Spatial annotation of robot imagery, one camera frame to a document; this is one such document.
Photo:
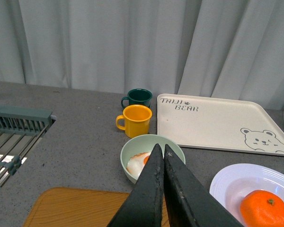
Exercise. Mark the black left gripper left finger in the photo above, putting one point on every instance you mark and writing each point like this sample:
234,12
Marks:
143,206

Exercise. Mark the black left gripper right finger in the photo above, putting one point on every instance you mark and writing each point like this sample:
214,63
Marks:
188,203

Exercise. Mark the white round plate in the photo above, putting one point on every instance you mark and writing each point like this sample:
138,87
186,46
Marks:
233,183

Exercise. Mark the orange mandarin fruit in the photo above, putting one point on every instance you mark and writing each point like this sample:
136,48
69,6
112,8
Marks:
262,209

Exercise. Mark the fake fried egg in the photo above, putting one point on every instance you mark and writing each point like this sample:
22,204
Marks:
136,163

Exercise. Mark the light green bowl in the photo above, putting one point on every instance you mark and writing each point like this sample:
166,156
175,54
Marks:
146,143

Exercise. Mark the beige bear tray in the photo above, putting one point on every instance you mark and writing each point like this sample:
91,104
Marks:
219,124

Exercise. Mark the wooden cutting board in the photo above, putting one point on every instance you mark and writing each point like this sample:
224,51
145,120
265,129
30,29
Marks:
71,207

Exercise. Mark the yellow mug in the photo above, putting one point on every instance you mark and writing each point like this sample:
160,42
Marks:
134,121

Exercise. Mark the dark green mug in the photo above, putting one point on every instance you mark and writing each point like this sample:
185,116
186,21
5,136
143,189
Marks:
138,96

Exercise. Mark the green sink drying rack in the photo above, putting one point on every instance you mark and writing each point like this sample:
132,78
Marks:
20,130

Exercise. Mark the white curtain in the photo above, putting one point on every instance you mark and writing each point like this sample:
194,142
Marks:
230,49

